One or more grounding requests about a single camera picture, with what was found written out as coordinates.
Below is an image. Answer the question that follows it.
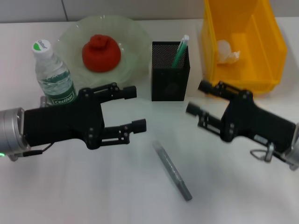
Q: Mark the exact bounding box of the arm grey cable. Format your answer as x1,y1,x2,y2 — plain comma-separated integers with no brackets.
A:
249,142,288,163
9,95,53,161

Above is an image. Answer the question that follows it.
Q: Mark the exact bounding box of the clear green-label water bottle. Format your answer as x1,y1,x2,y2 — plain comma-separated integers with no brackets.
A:
32,39,78,107

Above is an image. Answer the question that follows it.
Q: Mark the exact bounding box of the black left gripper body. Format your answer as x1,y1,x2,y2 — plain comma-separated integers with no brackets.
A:
23,88,106,150

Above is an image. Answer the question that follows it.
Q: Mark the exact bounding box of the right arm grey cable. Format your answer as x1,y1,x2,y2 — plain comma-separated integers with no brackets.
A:
249,142,288,163

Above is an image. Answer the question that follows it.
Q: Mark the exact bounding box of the left arm grey cable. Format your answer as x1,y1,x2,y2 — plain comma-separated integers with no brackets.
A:
9,95,53,161

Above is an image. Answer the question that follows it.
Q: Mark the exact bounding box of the grey pen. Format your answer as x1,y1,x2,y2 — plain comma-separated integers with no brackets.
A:
151,140,193,201

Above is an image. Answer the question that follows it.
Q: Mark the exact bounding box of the white paper ball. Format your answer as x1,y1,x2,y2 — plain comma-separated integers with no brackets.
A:
216,39,241,64

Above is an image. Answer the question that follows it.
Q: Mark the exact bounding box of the green glass fruit plate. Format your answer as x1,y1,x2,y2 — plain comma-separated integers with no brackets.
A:
57,15,152,91

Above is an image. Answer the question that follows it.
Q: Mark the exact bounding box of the green utility knife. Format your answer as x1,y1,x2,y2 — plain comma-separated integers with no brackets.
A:
170,35,190,70

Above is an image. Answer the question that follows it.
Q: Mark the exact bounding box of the red-orange knitted orange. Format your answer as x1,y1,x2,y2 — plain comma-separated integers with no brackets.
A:
82,34,122,73

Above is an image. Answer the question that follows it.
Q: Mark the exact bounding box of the yellow plastic bin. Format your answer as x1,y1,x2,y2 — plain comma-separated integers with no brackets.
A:
202,0,288,97

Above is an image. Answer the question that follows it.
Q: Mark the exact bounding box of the black mesh pen holder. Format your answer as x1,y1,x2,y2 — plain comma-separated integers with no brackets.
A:
151,41,192,102

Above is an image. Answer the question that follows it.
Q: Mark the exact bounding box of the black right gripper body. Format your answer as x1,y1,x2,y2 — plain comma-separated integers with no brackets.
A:
220,90,296,153

